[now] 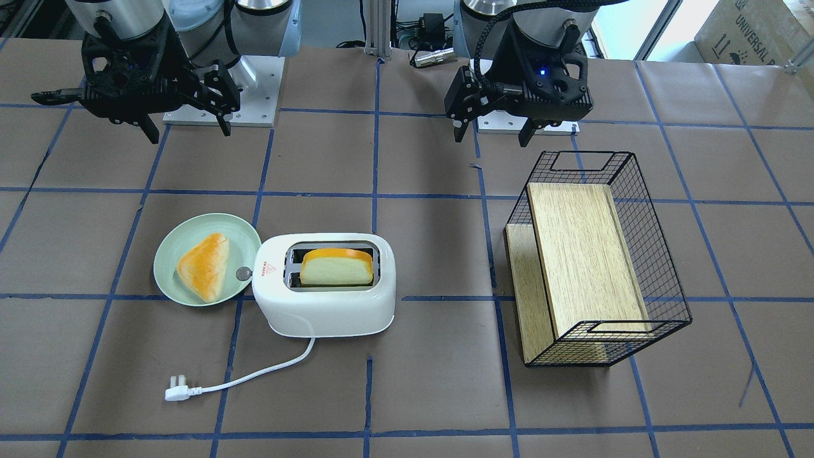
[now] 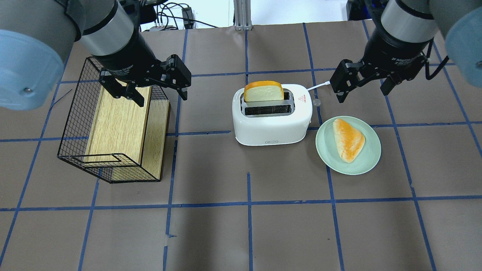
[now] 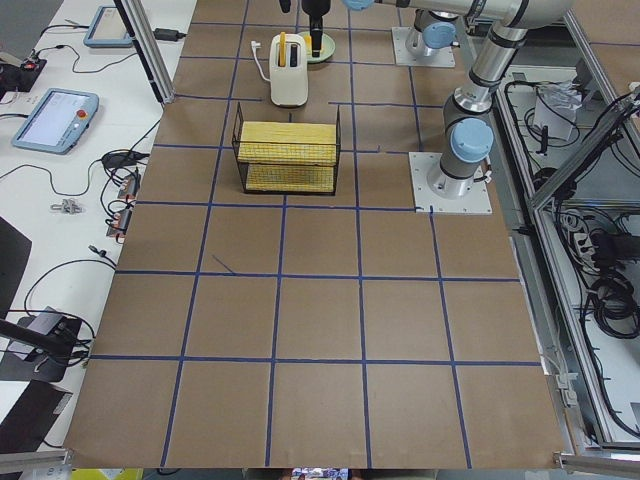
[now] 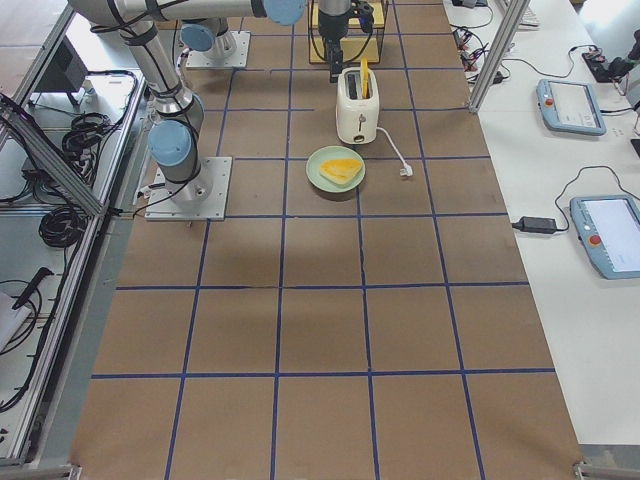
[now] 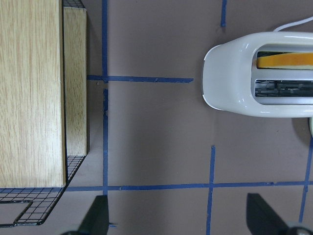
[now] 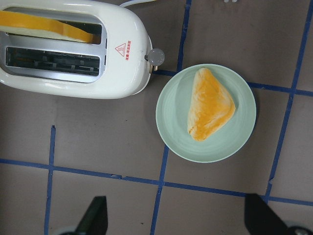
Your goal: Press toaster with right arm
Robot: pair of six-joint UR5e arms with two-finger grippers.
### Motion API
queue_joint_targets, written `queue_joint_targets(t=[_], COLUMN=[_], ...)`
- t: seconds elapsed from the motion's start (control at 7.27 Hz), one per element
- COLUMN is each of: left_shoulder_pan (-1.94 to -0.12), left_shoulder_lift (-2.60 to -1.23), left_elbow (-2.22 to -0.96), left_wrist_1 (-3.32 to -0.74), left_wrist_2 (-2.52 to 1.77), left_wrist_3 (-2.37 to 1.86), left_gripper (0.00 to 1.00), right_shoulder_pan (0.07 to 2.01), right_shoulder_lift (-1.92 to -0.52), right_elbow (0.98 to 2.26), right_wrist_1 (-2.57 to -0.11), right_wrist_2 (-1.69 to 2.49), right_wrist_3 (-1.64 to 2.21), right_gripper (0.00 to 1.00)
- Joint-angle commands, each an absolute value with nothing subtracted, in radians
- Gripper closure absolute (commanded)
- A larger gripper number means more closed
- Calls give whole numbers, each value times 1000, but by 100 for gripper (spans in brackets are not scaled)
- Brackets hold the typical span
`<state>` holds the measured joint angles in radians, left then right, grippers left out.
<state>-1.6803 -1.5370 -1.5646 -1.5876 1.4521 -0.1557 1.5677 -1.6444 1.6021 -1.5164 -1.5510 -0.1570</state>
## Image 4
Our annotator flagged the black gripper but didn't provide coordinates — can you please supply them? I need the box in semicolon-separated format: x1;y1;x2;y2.
318;9;348;61

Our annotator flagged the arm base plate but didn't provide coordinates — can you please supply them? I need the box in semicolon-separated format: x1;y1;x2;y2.
183;30;251;70
144;157;233;221

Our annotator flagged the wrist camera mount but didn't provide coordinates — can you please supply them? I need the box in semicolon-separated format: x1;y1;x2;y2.
352;0;374;34

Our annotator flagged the white two-slot toaster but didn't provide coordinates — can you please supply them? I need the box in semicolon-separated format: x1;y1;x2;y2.
336;67;380;145

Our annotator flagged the aluminium frame post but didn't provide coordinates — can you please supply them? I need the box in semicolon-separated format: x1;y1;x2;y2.
468;0;529;113

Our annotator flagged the near blue teach pendant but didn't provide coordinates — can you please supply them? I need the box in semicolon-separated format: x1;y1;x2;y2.
570;194;639;280

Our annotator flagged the light green plate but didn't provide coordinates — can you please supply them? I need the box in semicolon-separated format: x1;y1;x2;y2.
306;146;366;193

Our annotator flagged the blue teach pendant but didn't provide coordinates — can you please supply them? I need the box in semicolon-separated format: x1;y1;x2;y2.
536;79;607;136
570;194;639;280

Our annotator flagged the far blue teach pendant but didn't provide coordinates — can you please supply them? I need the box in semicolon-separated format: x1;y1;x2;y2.
536;79;607;136

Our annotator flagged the white toaster power cord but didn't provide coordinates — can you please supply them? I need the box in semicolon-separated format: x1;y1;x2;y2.
375;126;415;179

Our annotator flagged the black power adapter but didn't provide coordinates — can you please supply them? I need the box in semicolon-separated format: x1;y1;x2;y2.
511;216;558;235

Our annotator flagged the bread slice in toaster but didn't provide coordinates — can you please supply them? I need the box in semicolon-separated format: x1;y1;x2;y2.
360;57;370;99

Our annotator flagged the triangular bread on plate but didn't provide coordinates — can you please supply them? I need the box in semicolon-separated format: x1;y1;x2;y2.
319;158;363;185

